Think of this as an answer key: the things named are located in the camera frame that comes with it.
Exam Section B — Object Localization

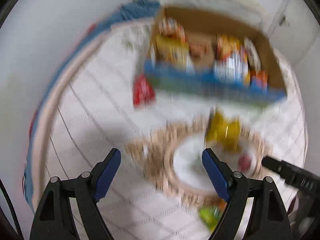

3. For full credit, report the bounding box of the metal door handle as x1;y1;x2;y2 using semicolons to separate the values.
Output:
278;16;291;28

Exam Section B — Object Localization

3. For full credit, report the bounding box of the white diamond printed blanket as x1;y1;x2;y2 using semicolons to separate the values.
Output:
32;17;308;240

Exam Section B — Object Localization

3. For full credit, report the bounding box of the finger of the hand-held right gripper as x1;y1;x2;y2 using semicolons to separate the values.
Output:
261;156;320;195

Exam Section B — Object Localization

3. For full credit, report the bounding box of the black cable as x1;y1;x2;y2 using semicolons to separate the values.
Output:
0;179;23;240

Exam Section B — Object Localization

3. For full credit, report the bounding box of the yellow cartoon snack packet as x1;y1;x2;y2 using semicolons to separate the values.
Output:
154;35;191;71

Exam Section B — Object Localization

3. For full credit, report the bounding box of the cardboard box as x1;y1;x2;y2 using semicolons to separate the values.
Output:
143;5;288;107

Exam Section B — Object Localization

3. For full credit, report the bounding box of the small red snack packet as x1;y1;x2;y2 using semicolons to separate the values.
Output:
132;74;157;109

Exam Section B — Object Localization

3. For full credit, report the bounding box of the white grey snack packet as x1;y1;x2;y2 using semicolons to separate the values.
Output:
212;52;249;83

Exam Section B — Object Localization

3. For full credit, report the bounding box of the white door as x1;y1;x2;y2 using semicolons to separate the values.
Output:
264;0;311;66

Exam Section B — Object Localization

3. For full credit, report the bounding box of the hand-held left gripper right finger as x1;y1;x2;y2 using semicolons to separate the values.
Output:
202;148;293;240

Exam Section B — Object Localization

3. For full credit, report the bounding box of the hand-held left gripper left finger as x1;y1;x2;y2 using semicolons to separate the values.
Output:
29;148;122;240

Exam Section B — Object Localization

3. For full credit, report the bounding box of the red panda snack packet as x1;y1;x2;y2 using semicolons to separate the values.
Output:
159;17;187;43

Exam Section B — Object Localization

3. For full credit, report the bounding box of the brown snack packet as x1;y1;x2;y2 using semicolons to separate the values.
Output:
189;36;217;66

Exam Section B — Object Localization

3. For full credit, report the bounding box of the white tissue pack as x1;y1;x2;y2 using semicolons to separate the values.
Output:
244;37;262;72

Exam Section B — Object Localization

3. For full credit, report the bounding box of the large red noodle packet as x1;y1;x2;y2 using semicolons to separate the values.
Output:
216;34;242;60

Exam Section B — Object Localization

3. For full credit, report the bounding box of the green snack packet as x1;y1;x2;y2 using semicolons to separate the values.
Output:
198;203;226;232

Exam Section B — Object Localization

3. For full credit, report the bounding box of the orange crinkled snack packet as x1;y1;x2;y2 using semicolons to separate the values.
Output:
250;70;269;92

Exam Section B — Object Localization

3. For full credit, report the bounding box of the yellow pillow snack packet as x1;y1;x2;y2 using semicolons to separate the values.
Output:
204;109;243;153

